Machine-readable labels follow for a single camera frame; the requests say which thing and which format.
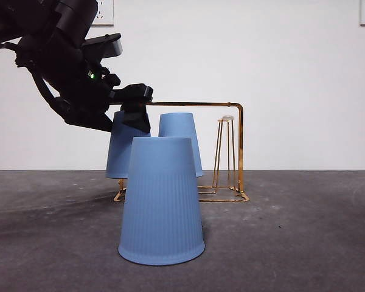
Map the blue ribbed plastic cup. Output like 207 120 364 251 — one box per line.
117 136 206 267
157 113 204 178
105 111 151 179

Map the gold wire cup holder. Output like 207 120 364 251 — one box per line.
113 101 250 204

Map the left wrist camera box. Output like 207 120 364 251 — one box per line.
81 33 123 59

